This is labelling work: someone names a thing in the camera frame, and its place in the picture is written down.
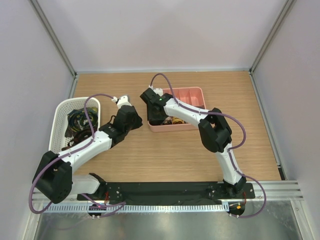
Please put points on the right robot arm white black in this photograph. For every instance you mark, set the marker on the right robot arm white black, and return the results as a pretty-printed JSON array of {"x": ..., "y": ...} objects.
[{"x": 215, "y": 132}]

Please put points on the left aluminium frame post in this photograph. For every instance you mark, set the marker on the left aluminium frame post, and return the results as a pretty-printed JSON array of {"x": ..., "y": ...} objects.
[{"x": 52, "y": 35}]

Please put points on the pink divided organizer tray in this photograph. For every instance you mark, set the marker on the pink divided organizer tray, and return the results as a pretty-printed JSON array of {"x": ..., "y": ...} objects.
[{"x": 190, "y": 95}]

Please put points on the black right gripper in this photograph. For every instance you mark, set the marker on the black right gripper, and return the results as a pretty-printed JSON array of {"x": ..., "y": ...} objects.
[{"x": 150, "y": 116}]

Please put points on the rolled yellow tie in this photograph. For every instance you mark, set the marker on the rolled yellow tie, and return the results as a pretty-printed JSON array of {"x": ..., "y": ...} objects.
[{"x": 177, "y": 121}]

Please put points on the rolled floral tie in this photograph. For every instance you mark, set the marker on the rolled floral tie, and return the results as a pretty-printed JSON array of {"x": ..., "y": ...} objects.
[{"x": 167, "y": 121}]

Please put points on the right aluminium frame post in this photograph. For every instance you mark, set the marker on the right aluminium frame post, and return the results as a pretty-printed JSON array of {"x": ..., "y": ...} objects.
[{"x": 282, "y": 15}]

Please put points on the dark red patterned tie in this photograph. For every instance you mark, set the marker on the dark red patterned tie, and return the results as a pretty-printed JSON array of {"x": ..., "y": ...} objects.
[{"x": 156, "y": 119}]

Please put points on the perforated metal cable rail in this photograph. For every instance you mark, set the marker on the perforated metal cable rail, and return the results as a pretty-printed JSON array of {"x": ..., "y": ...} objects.
[{"x": 85, "y": 207}]

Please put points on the aluminium frame post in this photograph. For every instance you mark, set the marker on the aluminium frame post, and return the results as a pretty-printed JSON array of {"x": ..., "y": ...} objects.
[
  {"x": 52, "y": 35},
  {"x": 282, "y": 15}
]

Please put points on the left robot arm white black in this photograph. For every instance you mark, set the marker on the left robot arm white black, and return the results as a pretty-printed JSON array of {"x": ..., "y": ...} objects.
[{"x": 54, "y": 177}]

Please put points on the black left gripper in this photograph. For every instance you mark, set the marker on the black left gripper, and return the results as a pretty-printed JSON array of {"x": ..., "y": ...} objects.
[{"x": 138, "y": 120}]

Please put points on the white perforated plastic basket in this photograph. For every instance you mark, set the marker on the white perforated plastic basket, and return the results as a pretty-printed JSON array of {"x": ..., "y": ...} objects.
[{"x": 60, "y": 136}]

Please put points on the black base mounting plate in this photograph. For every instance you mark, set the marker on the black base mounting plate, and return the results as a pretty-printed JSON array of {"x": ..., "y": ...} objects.
[{"x": 170, "y": 193}]

